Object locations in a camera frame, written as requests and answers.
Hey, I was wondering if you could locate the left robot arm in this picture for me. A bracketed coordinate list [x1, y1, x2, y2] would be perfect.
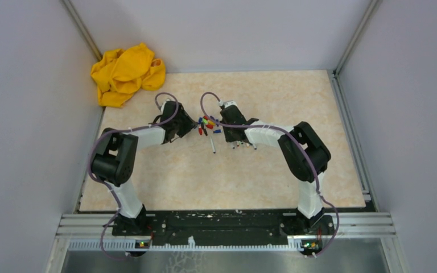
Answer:
[88, 101, 198, 235]

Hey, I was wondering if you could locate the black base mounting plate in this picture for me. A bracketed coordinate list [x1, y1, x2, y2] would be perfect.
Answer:
[112, 209, 334, 246]

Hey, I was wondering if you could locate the aluminium frame rail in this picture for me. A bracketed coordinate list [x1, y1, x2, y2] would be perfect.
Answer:
[56, 211, 396, 238]

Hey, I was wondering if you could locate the yellow crumpled cloth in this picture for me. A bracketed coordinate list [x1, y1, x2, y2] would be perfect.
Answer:
[90, 43, 166, 108]

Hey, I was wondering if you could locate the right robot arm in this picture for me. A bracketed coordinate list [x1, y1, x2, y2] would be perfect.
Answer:
[219, 101, 331, 234]

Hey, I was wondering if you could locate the blue capped white marker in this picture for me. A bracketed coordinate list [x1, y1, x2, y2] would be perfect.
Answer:
[209, 136, 216, 154]

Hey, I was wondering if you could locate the slotted cable duct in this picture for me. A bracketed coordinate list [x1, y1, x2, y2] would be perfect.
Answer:
[68, 239, 304, 252]

